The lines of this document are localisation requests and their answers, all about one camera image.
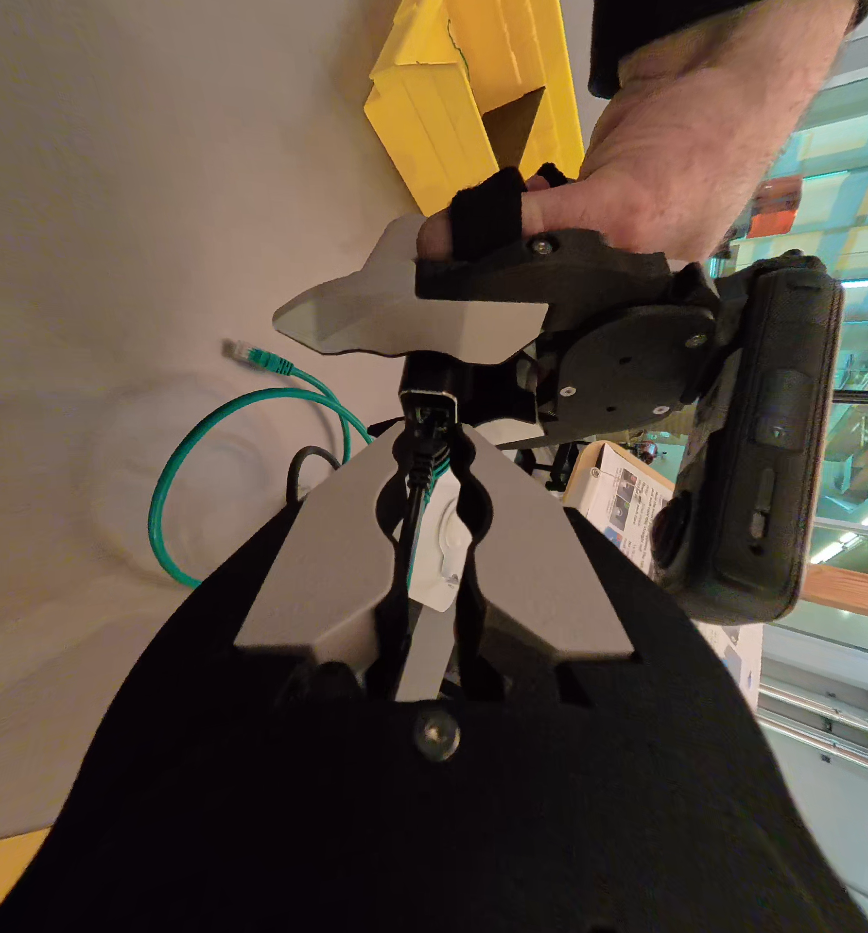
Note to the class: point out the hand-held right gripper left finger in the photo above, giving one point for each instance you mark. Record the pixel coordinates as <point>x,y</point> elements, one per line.
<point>308,578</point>

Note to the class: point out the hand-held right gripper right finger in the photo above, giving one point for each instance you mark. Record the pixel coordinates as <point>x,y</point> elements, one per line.
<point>540,584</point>

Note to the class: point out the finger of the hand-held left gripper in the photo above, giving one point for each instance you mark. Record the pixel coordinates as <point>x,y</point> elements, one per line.
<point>502,409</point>
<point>405,320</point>

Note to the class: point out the black ethernet splitter box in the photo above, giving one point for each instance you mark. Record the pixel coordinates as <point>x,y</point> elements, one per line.
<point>426,377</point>

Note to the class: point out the person's left hand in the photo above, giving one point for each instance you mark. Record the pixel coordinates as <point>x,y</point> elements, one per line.
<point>684,161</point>

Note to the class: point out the printed instruction board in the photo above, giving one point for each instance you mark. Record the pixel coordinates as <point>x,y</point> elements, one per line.
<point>615,481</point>

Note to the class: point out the black bin divider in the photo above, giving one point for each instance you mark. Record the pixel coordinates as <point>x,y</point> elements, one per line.
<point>514,132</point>

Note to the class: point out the wooden ceiling beam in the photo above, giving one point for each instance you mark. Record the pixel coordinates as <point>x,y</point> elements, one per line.
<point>858,594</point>

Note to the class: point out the silver conduit pipes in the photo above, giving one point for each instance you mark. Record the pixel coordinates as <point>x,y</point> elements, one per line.
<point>827,730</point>

